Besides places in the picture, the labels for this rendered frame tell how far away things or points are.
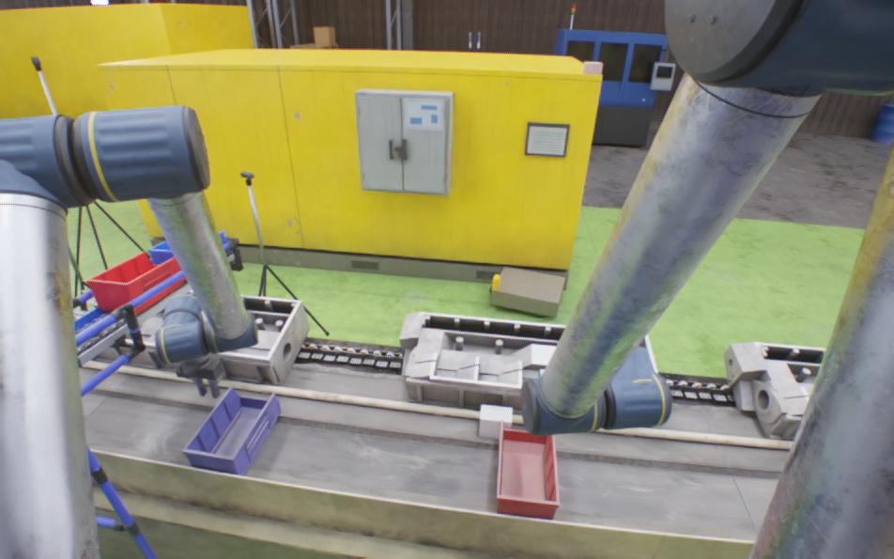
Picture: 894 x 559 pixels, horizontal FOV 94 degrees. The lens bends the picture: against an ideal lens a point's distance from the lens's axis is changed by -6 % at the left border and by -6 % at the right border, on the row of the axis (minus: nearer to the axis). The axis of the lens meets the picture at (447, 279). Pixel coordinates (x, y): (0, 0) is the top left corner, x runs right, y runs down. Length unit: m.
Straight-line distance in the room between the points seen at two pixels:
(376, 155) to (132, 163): 2.95
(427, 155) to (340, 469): 2.50
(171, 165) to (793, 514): 0.98
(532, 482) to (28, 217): 1.55
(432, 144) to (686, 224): 3.17
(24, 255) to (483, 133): 3.27
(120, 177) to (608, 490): 1.65
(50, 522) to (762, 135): 0.88
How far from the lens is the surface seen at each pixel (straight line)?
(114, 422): 2.28
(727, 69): 0.37
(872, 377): 0.58
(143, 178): 0.86
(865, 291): 0.57
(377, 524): 1.74
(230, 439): 1.99
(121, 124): 0.88
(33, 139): 0.90
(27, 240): 0.86
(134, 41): 8.52
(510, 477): 1.75
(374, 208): 4.09
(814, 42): 0.37
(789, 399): 2.19
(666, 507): 1.84
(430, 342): 1.95
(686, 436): 2.05
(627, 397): 0.92
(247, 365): 2.10
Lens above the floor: 2.16
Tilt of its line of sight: 30 degrees down
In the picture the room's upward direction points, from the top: 1 degrees clockwise
